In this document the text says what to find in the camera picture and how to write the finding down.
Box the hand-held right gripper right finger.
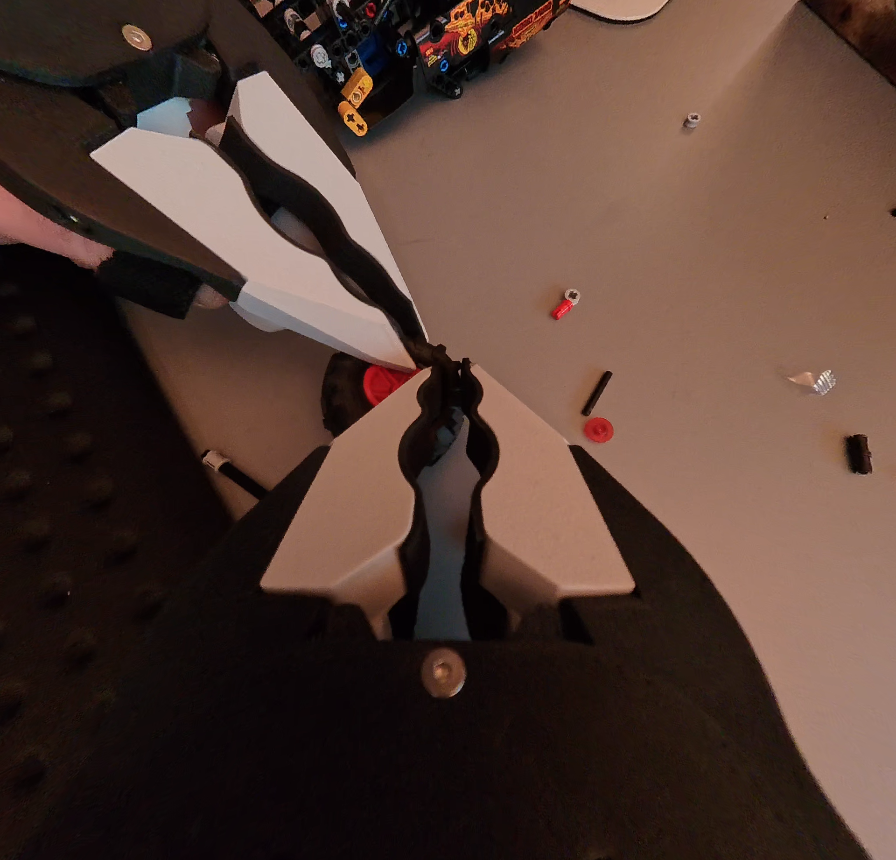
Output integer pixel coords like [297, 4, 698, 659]
[460, 363, 637, 640]

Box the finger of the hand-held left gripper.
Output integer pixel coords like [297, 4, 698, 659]
[223, 70, 428, 343]
[90, 95, 421, 372]

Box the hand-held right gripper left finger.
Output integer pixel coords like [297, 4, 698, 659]
[259, 368, 431, 640]

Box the red toy wheel rim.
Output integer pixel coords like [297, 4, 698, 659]
[363, 365, 423, 407]

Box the black toy tire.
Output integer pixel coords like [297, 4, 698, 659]
[321, 342, 484, 467]

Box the Lego monster truck model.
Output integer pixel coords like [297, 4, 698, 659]
[227, 0, 576, 137]

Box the grey desk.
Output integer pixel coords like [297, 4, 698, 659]
[119, 0, 896, 860]

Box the person's left hand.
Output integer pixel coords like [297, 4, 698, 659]
[0, 186, 228, 311]

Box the black toy axle grey end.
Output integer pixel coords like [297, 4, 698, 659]
[202, 450, 270, 500]

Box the short black toy rod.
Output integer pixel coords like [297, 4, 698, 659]
[581, 370, 614, 417]

